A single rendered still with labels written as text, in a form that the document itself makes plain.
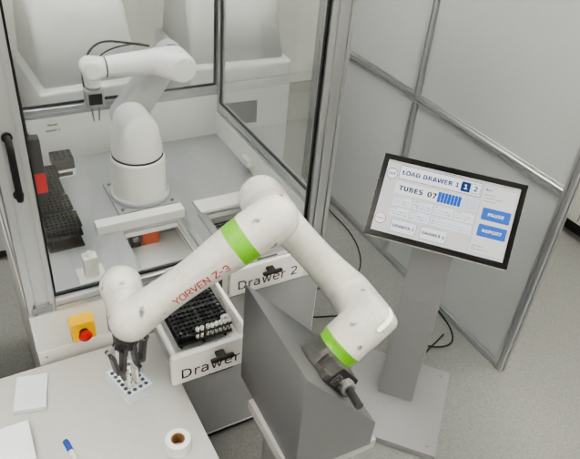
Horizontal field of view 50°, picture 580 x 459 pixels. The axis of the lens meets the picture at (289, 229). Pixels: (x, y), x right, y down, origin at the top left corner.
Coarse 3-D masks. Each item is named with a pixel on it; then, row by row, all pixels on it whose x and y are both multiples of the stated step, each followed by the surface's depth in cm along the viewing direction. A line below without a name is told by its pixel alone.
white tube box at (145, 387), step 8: (128, 360) 192; (128, 368) 189; (112, 376) 186; (144, 376) 187; (112, 384) 187; (120, 384) 184; (136, 384) 184; (144, 384) 185; (152, 384) 186; (120, 392) 183; (128, 392) 183; (136, 392) 182; (144, 392) 184; (128, 400) 181; (136, 400) 184
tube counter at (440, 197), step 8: (432, 192) 225; (440, 192) 225; (432, 200) 225; (440, 200) 224; (448, 200) 224; (456, 200) 223; (464, 200) 222; (472, 200) 222; (464, 208) 222; (472, 208) 222
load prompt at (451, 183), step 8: (408, 168) 228; (416, 168) 227; (400, 176) 228; (408, 176) 228; (416, 176) 227; (424, 176) 226; (432, 176) 226; (440, 176) 225; (448, 176) 225; (424, 184) 226; (432, 184) 226; (440, 184) 225; (448, 184) 224; (456, 184) 224; (464, 184) 223; (472, 184) 223; (480, 184) 222; (464, 192) 223; (472, 192) 222; (480, 192) 222
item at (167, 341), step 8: (216, 288) 209; (216, 296) 211; (224, 296) 204; (224, 304) 206; (232, 304) 202; (232, 312) 200; (232, 320) 202; (240, 320) 196; (160, 328) 190; (232, 328) 201; (240, 328) 196; (160, 336) 190; (168, 336) 196; (216, 336) 197; (224, 336) 198; (160, 344) 192; (168, 344) 185; (176, 344) 193; (192, 344) 194; (200, 344) 194; (168, 352) 185; (176, 352) 190; (168, 360) 186
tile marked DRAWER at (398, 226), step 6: (396, 222) 227; (402, 222) 226; (408, 222) 226; (390, 228) 227; (396, 228) 226; (402, 228) 226; (408, 228) 225; (414, 228) 225; (408, 234) 225; (414, 234) 225
